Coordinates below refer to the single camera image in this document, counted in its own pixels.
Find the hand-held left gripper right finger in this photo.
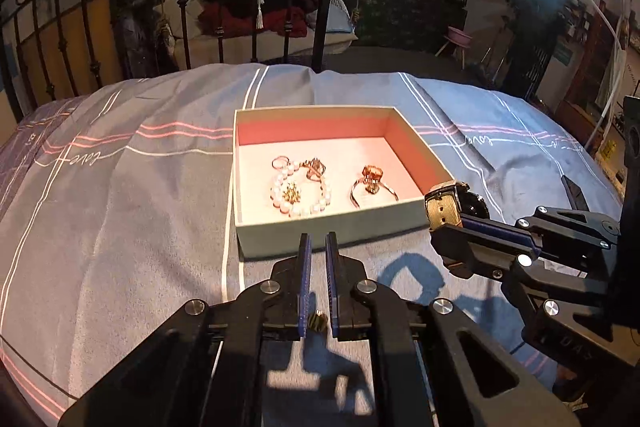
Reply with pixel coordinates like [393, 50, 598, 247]
[325, 231, 581, 427]

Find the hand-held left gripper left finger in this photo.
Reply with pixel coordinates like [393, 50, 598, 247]
[60, 232, 313, 427]

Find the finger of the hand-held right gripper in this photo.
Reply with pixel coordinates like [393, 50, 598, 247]
[461, 176, 623, 259]
[429, 223, 617, 319]

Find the wristwatch with tan strap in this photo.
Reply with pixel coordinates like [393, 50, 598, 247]
[424, 179, 491, 230]

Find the green box with pink lining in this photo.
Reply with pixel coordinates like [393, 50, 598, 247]
[232, 106, 455, 262]

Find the white pearl bracelet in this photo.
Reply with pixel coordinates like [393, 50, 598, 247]
[270, 159, 333, 219]

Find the gold ring with amber stone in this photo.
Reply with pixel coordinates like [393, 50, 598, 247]
[350, 164, 400, 208]

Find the gold pendant charm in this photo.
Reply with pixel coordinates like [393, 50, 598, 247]
[302, 157, 328, 182]

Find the grey striped bedsheet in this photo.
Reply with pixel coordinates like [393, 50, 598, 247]
[0, 63, 626, 427]

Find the pink stool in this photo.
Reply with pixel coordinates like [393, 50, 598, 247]
[434, 26, 473, 70]

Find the tall potted plant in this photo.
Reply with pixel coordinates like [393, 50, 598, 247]
[500, 0, 576, 98]

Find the green patterned counter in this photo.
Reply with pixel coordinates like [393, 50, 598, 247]
[340, 0, 468, 50]

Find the white wicker swing chair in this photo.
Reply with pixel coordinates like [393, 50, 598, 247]
[152, 0, 360, 70]

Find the red cloth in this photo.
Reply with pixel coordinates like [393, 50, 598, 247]
[200, 4, 308, 38]

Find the light blue cushion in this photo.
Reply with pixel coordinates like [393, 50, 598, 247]
[305, 0, 351, 32]

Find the yellow wooden board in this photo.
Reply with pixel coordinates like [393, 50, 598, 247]
[15, 0, 121, 108]

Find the black iron bed frame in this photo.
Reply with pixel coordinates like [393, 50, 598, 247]
[0, 0, 351, 122]

